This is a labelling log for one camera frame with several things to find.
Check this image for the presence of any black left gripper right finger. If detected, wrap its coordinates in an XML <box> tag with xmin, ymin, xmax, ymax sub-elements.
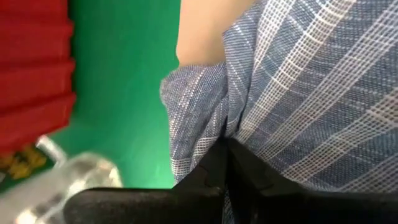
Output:
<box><xmin>228</xmin><ymin>138</ymin><xmax>398</xmax><ymax>224</ymax></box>

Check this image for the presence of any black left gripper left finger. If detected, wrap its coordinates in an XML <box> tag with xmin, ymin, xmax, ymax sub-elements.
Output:
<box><xmin>63</xmin><ymin>138</ymin><xmax>229</xmax><ymax>224</ymax></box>

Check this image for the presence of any blue striped garment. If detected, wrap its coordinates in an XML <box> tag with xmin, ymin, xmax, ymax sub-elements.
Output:
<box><xmin>160</xmin><ymin>0</ymin><xmax>398</xmax><ymax>224</ymax></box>

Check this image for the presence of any red plastic laundry bin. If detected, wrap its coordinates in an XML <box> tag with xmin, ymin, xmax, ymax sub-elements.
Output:
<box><xmin>0</xmin><ymin>0</ymin><xmax>77</xmax><ymax>154</ymax></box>

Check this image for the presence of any clear spray bottle white head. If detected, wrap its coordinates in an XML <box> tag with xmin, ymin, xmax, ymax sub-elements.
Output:
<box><xmin>0</xmin><ymin>135</ymin><xmax>124</xmax><ymax>224</ymax></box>

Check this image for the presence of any green table mat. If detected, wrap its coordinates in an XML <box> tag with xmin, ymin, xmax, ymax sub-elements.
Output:
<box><xmin>46</xmin><ymin>0</ymin><xmax>182</xmax><ymax>190</ymax></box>

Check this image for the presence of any cream canvas tote bag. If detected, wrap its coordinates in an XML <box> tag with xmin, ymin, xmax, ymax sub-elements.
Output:
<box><xmin>176</xmin><ymin>0</ymin><xmax>259</xmax><ymax>68</ymax></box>

